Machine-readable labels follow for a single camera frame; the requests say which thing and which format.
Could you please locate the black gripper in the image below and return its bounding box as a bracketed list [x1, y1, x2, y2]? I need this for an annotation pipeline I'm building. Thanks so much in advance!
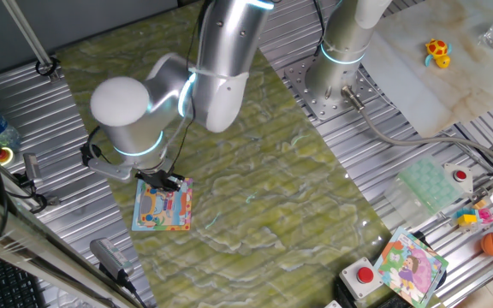
[134, 163, 186, 193]

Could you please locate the bus picture puzzle board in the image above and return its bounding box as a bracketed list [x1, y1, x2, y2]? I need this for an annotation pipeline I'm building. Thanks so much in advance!
[131, 176, 195, 233]

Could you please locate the green marble pattern mat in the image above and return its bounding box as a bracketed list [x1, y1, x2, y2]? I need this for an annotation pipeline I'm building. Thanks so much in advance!
[56, 2, 444, 308]

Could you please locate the black keyboard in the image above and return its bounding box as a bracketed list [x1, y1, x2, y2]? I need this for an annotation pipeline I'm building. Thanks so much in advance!
[0, 247, 46, 308]

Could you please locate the white metal pole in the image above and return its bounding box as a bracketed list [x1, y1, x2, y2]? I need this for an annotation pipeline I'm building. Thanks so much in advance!
[1, 0, 62, 83]

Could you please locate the grey box with red button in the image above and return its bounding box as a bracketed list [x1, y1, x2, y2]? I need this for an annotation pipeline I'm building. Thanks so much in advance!
[339, 256, 385, 300]

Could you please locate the translucent green ice tray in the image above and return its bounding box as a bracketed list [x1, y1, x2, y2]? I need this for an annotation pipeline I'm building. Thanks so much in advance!
[383, 154, 466, 228]

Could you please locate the white marble slab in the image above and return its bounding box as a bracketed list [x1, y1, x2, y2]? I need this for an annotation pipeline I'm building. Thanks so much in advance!
[360, 0, 493, 139]

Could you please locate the small white red button box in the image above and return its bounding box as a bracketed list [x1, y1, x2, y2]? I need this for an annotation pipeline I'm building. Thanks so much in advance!
[443, 162, 474, 194]

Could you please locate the yellow turtle toy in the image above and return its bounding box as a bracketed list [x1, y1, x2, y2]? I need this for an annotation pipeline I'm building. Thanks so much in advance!
[425, 38, 453, 70]

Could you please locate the colourful building block toy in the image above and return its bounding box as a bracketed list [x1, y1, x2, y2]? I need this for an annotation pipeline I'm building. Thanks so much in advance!
[452, 206, 493, 232]

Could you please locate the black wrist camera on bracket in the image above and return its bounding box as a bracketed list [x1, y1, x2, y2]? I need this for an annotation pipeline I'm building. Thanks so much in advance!
[79, 126, 133, 182]

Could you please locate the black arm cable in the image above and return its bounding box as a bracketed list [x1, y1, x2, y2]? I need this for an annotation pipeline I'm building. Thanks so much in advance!
[169, 0, 207, 172]

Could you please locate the grey camera box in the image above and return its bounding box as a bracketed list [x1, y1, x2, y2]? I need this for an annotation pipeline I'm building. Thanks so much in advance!
[89, 237, 149, 308]

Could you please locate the aluminium frame beam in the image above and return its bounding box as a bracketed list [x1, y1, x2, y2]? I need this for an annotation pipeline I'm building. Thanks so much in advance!
[0, 183, 143, 308]

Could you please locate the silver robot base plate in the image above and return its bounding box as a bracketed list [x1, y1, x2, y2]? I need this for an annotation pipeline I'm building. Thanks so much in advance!
[282, 55, 384, 123]

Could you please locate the red button with yellow ring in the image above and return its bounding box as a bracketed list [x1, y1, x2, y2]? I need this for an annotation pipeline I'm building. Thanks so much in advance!
[0, 146, 16, 169]

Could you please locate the black cable loop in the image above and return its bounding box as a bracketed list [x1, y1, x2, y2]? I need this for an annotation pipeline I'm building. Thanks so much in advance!
[35, 56, 62, 79]

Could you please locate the grey hose with metal connector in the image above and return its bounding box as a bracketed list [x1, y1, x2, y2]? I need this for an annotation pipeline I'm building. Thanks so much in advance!
[341, 85, 493, 172]

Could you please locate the black cable bundle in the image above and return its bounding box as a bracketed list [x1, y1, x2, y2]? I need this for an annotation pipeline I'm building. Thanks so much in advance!
[312, 0, 327, 57]

